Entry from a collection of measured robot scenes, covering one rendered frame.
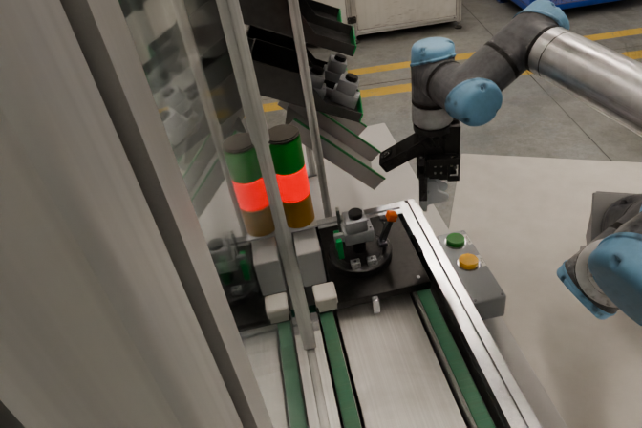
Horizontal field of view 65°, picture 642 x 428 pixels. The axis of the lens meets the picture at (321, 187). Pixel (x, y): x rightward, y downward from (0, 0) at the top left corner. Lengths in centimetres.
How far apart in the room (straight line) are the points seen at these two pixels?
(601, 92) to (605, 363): 58
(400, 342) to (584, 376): 34
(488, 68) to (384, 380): 58
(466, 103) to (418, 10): 433
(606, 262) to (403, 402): 49
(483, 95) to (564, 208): 71
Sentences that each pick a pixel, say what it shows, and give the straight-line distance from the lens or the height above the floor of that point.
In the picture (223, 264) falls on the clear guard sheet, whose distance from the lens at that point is 16.
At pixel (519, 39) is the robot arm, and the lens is 84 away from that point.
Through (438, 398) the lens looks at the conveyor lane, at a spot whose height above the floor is 92.
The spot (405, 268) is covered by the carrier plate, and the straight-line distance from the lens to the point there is 109.
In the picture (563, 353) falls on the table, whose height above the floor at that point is 86.
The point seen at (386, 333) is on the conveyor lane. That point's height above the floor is 92.
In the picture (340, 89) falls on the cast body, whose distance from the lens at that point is 119.
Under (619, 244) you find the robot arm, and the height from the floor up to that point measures 136.
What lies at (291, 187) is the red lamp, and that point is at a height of 134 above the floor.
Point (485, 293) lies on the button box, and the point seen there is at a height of 96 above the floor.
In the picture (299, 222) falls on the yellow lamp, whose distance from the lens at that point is 76.
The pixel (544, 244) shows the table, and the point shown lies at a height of 86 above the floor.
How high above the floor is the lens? 175
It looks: 35 degrees down
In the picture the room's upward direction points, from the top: 10 degrees counter-clockwise
